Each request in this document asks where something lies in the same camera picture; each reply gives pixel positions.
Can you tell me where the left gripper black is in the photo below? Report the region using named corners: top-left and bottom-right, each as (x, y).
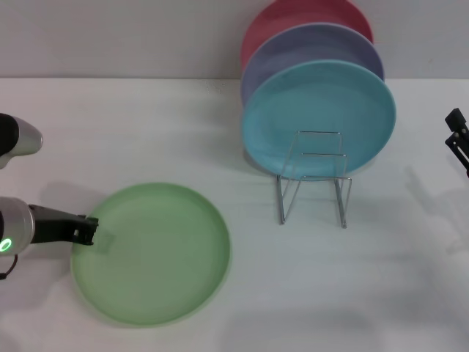
top-left (28, 204), bottom-right (115, 255)

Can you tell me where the green plastic plate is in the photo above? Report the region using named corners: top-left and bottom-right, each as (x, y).
top-left (70, 182), bottom-right (232, 326)

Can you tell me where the teal plastic plate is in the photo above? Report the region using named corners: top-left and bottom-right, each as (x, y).
top-left (240, 60), bottom-right (398, 177)

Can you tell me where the purple plastic plate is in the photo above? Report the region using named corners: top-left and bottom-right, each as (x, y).
top-left (240, 22), bottom-right (385, 108)

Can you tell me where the red plastic plate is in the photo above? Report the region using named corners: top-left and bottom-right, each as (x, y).
top-left (240, 0), bottom-right (374, 73)

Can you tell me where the chrome wire plate rack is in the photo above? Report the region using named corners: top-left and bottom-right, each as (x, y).
top-left (276, 130), bottom-right (353, 229)

